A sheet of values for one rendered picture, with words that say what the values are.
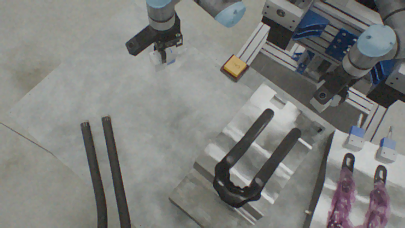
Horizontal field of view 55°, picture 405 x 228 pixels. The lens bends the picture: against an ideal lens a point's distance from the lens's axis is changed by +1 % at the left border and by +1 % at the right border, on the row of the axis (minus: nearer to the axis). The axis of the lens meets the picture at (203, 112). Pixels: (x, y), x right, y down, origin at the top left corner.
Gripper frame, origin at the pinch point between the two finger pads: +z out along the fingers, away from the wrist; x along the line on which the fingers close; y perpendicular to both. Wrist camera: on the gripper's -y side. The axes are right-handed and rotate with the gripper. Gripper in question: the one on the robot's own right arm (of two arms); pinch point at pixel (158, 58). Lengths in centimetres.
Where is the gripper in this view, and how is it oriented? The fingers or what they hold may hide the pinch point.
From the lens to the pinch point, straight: 130.4
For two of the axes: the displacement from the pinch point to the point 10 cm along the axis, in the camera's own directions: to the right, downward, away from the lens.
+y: 9.0, -3.9, 2.1
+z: -0.6, 3.6, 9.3
